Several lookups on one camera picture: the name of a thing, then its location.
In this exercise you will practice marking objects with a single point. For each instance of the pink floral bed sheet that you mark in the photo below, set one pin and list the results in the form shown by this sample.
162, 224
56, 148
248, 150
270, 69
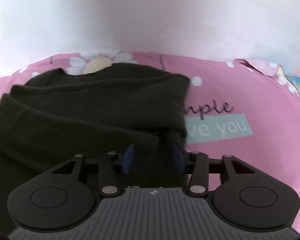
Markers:
242, 107

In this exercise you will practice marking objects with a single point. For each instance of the black knit sweater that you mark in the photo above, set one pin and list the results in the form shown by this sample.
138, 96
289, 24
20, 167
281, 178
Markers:
55, 116

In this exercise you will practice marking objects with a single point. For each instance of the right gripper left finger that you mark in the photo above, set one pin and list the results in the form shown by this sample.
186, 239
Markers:
112, 168

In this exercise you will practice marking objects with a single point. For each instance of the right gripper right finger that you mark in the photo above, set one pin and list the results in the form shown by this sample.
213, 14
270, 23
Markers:
195, 165

